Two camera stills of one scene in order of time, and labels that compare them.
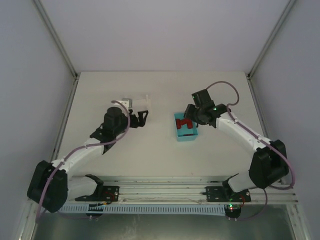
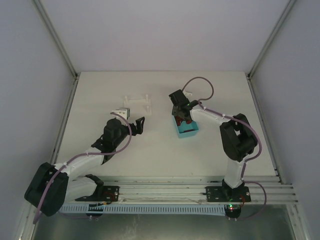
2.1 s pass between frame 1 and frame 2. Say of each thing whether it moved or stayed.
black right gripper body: moved
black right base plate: stayed
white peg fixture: stayed
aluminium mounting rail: stayed
